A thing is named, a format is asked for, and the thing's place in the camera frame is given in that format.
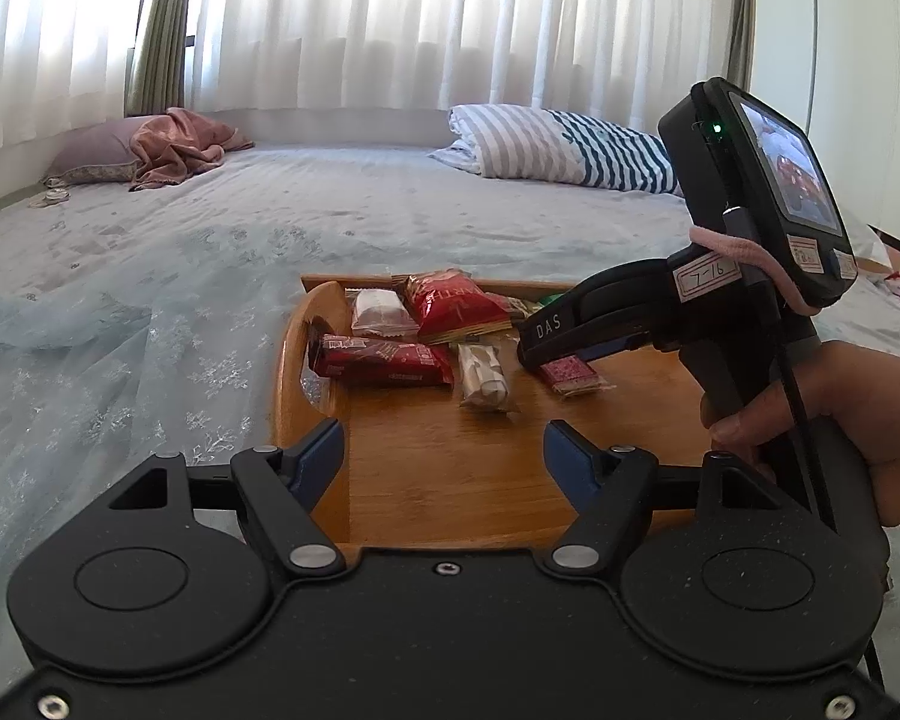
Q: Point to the red cracker packet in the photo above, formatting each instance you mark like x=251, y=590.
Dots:
x=570, y=375

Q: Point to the pink crumpled cloth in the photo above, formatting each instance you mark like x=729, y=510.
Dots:
x=180, y=146

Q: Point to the pink elastic band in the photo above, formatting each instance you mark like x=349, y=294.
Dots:
x=727, y=246

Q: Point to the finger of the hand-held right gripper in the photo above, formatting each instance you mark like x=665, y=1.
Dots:
x=622, y=349

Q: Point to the cream biscuit packet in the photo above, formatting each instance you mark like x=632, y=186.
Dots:
x=484, y=379

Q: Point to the bright red snack packet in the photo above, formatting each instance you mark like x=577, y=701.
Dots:
x=454, y=304

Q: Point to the green curtain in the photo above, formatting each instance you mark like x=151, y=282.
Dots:
x=739, y=15
x=165, y=30

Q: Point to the striped folded quilt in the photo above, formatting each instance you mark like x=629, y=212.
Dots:
x=555, y=146

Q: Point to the purple pillow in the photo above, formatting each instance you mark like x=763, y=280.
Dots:
x=97, y=154

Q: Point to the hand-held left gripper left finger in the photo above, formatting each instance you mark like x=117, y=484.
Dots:
x=322, y=465

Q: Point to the large dark red wafer bar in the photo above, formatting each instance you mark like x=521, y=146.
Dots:
x=382, y=361

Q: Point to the translucent white pastry packet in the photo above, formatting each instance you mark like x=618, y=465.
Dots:
x=379, y=313

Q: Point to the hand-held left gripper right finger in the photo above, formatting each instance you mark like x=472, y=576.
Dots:
x=570, y=461

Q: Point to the white pillow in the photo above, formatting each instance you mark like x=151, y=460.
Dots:
x=870, y=247

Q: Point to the white sheer curtain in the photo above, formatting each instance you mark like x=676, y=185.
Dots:
x=45, y=37
x=457, y=22

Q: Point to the green snack packet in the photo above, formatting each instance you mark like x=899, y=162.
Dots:
x=523, y=307

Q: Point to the person's right hand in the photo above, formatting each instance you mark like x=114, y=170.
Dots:
x=885, y=420

